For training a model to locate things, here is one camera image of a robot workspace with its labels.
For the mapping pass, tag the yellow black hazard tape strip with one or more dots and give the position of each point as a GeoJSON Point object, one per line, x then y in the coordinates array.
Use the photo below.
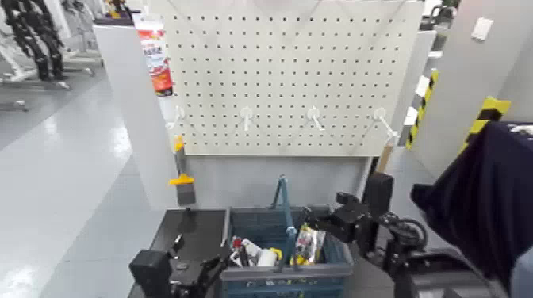
{"type": "Point", "coordinates": [422, 106]}
{"type": "Point", "coordinates": [485, 116]}

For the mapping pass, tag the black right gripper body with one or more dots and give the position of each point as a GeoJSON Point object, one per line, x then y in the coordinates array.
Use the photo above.
{"type": "Point", "coordinates": [354, 220]}

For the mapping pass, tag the yellow white packaged tool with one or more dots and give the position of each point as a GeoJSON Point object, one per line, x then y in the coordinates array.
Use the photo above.
{"type": "Point", "coordinates": [306, 245]}

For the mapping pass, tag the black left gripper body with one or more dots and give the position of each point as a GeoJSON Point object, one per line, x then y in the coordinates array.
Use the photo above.
{"type": "Point", "coordinates": [187, 276]}

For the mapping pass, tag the black humanoid robot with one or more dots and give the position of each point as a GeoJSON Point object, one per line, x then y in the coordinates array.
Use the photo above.
{"type": "Point", "coordinates": [46, 41]}

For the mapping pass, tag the white paper label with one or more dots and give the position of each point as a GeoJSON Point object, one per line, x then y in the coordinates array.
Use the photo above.
{"type": "Point", "coordinates": [422, 86]}
{"type": "Point", "coordinates": [410, 116]}

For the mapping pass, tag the beige perforated pegboard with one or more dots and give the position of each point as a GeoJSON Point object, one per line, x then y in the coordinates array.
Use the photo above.
{"type": "Point", "coordinates": [283, 62]}

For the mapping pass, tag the teal grey folding crate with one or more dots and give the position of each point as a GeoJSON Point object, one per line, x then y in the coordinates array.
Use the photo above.
{"type": "Point", "coordinates": [258, 224]}

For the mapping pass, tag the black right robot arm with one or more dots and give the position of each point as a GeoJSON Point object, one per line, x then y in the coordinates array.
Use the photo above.
{"type": "Point", "coordinates": [424, 270]}

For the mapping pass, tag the yellow black machine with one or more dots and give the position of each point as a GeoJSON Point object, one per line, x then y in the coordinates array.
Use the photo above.
{"type": "Point", "coordinates": [116, 9]}

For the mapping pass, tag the white pegboard hook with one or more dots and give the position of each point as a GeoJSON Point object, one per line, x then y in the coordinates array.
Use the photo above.
{"type": "Point", "coordinates": [246, 113]}
{"type": "Point", "coordinates": [179, 113]}
{"type": "Point", "coordinates": [313, 113]}
{"type": "Point", "coordinates": [380, 114]}

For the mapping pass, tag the white wall switch plate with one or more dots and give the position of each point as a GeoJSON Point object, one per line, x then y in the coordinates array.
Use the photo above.
{"type": "Point", "coordinates": [482, 29]}

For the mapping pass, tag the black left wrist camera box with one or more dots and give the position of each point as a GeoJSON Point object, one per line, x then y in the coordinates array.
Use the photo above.
{"type": "Point", "coordinates": [150, 272]}

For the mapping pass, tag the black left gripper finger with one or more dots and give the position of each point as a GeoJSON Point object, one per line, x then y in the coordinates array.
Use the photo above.
{"type": "Point", "coordinates": [214, 266]}
{"type": "Point", "coordinates": [177, 245]}

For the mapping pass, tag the person arm navy sleeve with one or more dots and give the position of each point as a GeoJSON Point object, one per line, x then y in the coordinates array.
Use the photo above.
{"type": "Point", "coordinates": [479, 195]}

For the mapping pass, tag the red black white package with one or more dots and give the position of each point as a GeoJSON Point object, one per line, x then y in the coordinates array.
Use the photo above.
{"type": "Point", "coordinates": [249, 248]}

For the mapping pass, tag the red white sealant tube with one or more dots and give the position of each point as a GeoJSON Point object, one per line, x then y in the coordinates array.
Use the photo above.
{"type": "Point", "coordinates": [156, 62]}

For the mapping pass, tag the grey yellow paint brush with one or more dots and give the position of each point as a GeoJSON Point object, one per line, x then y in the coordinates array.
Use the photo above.
{"type": "Point", "coordinates": [185, 193]}

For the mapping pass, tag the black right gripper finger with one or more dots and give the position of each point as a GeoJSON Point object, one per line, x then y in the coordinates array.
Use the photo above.
{"type": "Point", "coordinates": [314, 226]}
{"type": "Point", "coordinates": [318, 211]}

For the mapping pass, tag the black office chair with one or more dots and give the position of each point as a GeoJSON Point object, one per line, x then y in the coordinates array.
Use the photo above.
{"type": "Point", "coordinates": [441, 12]}

